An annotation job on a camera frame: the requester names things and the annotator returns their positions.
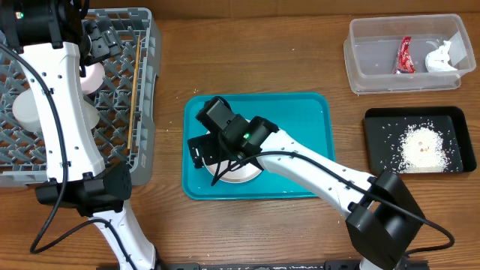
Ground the grey metal bowl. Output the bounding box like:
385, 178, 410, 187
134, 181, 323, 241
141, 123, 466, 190
12, 89, 41, 133

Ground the grey plastic dish rack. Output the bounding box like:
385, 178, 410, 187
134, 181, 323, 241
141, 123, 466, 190
1, 7, 162, 188

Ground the white napkin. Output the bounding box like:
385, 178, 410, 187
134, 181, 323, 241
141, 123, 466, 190
425, 40, 457, 73

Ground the teal serving tray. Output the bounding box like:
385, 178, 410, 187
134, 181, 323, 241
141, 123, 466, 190
181, 92, 335, 200

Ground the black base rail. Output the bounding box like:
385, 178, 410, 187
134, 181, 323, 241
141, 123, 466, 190
96, 259, 431, 270

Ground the small white bowl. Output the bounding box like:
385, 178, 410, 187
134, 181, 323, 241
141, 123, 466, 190
80, 62, 105, 95

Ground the clear plastic waste bin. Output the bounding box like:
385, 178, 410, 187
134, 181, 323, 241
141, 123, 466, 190
343, 14, 477, 95

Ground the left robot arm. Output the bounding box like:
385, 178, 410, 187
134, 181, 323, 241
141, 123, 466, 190
1, 1, 161, 269

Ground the wooden chopstick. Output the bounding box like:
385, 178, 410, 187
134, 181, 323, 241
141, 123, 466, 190
127, 36, 141, 150

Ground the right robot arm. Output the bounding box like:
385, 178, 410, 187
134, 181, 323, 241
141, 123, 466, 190
187, 96, 424, 269

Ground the white cup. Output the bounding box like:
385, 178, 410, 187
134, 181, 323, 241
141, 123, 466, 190
83, 101, 100, 130

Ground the pile of rice scraps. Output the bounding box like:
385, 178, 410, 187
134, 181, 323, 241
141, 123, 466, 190
379, 116, 463, 174

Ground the large white plate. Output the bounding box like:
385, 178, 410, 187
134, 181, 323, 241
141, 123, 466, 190
202, 119, 264, 184

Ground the black plastic tray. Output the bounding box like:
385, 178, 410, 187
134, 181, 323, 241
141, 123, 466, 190
364, 106, 477, 174

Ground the red sauce packet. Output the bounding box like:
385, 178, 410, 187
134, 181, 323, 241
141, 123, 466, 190
393, 36, 416, 74

